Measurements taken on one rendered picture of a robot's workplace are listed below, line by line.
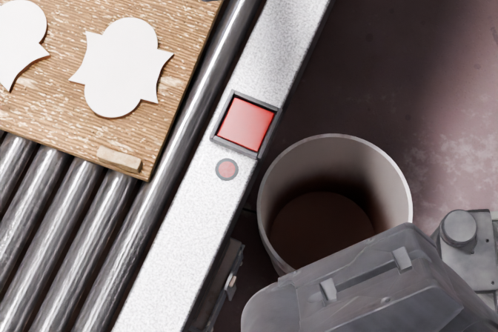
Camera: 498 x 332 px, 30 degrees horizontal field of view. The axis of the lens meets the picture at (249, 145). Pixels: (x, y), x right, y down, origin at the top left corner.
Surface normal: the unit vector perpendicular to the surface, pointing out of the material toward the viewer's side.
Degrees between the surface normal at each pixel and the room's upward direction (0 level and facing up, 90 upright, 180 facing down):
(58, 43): 0
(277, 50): 0
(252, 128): 0
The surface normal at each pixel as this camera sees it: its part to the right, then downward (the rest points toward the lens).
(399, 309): 0.02, 0.37
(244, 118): -0.01, -0.29
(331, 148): -0.02, 0.94
